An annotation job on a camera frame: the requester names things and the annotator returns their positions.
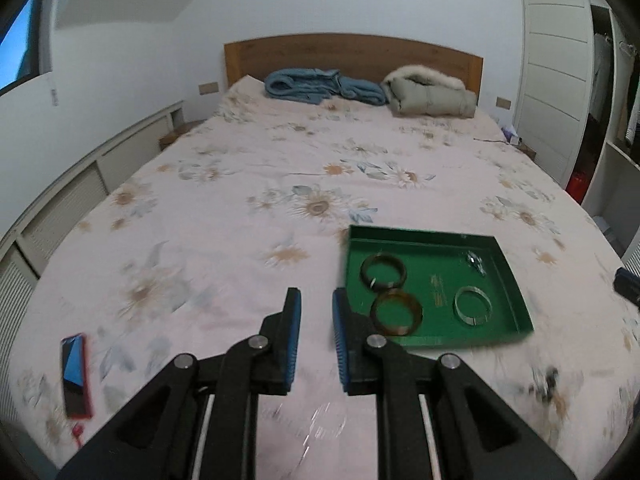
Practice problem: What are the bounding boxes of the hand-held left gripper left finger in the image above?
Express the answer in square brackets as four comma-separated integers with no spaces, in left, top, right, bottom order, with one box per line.
[55,287,302,480]

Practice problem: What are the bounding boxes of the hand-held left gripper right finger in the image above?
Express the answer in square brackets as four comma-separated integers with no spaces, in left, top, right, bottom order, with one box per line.
[331,287,578,480]

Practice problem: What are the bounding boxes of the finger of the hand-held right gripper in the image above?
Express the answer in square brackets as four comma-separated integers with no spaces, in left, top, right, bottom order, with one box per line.
[614,267,640,307]

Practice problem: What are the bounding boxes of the dark brown bangle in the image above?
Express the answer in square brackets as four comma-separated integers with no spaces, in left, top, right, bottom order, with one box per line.
[360,253,407,291]

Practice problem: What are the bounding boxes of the amber bangle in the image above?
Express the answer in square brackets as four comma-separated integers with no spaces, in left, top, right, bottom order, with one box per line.
[370,289,424,337]

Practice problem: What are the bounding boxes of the green jewelry tray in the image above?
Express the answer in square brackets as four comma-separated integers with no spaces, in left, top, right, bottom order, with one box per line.
[344,225,535,350]

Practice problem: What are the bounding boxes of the silver bangle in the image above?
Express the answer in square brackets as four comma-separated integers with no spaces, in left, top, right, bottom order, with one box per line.
[453,286,493,328]

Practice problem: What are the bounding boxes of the dark bead bracelet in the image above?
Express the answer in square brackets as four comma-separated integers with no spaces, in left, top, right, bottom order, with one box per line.
[529,367,562,404]

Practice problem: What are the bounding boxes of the small silver jewelry piece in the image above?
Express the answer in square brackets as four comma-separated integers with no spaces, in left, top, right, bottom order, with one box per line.
[465,250,489,276]

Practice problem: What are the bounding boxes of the red bag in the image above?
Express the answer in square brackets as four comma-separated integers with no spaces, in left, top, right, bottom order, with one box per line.
[566,170,589,205]

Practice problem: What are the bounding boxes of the dark hanging clothes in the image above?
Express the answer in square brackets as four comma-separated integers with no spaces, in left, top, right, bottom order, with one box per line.
[619,40,640,152]

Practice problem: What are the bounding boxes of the grey hanging garment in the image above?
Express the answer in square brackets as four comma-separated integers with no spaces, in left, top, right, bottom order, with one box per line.
[590,32,614,126]

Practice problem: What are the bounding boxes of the red-cased smartphone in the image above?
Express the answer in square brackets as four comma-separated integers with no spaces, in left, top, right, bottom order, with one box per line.
[60,332,95,420]

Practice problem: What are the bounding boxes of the white wardrobe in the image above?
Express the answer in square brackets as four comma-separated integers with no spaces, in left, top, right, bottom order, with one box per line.
[515,0,640,261]

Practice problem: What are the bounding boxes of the blue folded blanket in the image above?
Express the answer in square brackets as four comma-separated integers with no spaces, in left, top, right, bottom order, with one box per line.
[263,67,388,107]

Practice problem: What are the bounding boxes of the grey fur-trimmed down jacket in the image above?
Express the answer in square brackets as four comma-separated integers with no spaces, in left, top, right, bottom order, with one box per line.
[381,65,478,119]

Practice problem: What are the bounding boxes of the white slatted radiator cover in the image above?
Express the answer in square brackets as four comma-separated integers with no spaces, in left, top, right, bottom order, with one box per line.
[0,100,187,441]

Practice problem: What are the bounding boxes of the wooden headboard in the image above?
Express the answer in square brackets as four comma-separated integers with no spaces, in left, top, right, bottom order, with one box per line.
[223,34,484,108]

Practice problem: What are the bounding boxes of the window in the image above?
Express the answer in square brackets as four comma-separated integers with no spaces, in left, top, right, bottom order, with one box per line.
[0,0,53,97]

